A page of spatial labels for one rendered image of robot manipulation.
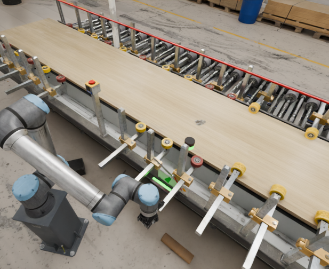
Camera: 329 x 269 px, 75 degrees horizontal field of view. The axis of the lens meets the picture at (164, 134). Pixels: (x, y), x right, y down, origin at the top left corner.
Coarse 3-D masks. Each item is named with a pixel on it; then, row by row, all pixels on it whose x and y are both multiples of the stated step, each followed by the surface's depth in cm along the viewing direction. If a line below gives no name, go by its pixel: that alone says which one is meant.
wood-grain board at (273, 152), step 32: (0, 32) 260; (32, 32) 265; (64, 32) 269; (64, 64) 217; (96, 64) 220; (128, 64) 224; (128, 96) 187; (160, 96) 189; (192, 96) 191; (224, 96) 194; (160, 128) 162; (192, 128) 164; (224, 128) 165; (256, 128) 167; (288, 128) 169; (224, 160) 144; (256, 160) 146; (288, 160) 147; (320, 160) 148; (256, 192) 131; (288, 192) 130; (320, 192) 131
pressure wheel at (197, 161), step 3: (192, 156) 144; (195, 156) 144; (198, 156) 145; (192, 159) 143; (195, 159) 143; (198, 159) 144; (201, 159) 143; (192, 162) 141; (195, 162) 141; (198, 162) 142; (201, 162) 141; (192, 165) 143; (195, 165) 141; (198, 165) 141; (201, 165) 143
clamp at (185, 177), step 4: (184, 172) 140; (176, 176) 139; (180, 176) 138; (184, 176) 138; (188, 176) 138; (184, 180) 136; (188, 180) 136; (192, 180) 138; (184, 184) 139; (188, 184) 136
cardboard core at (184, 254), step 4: (164, 236) 187; (168, 236) 188; (164, 240) 186; (168, 240) 185; (172, 240) 186; (168, 244) 184; (172, 244) 183; (176, 244) 183; (180, 244) 185; (172, 248) 183; (176, 248) 181; (180, 248) 181; (184, 248) 183; (176, 252) 181; (180, 252) 180; (184, 252) 179; (188, 252) 180; (180, 256) 180; (184, 256) 178; (188, 256) 177; (192, 256) 178; (184, 260) 179; (188, 260) 176
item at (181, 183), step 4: (192, 168) 143; (196, 168) 146; (188, 172) 141; (192, 172) 143; (180, 180) 137; (176, 184) 135; (180, 184) 135; (176, 188) 133; (172, 192) 131; (176, 192) 133; (168, 196) 129; (172, 196) 129; (164, 200) 127; (168, 200) 127; (164, 204) 125; (164, 208) 127; (160, 212) 124
